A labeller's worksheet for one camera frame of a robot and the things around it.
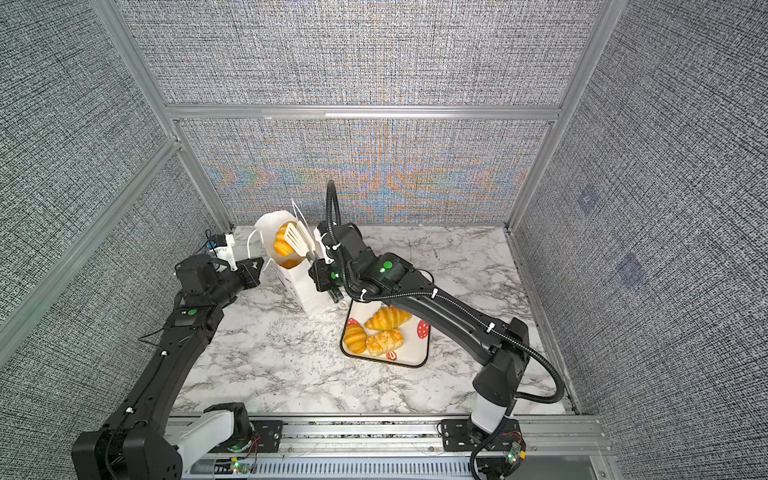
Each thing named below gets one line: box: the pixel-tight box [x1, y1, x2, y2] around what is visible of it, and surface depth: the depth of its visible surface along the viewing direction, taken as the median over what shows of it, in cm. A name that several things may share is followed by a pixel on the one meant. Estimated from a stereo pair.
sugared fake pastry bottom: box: [366, 329, 404, 357], surface depth 87 cm
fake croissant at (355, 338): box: [343, 324, 367, 354], surface depth 87 cm
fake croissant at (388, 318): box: [365, 306, 412, 331], surface depth 92 cm
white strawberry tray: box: [341, 301, 431, 368], surface depth 89 cm
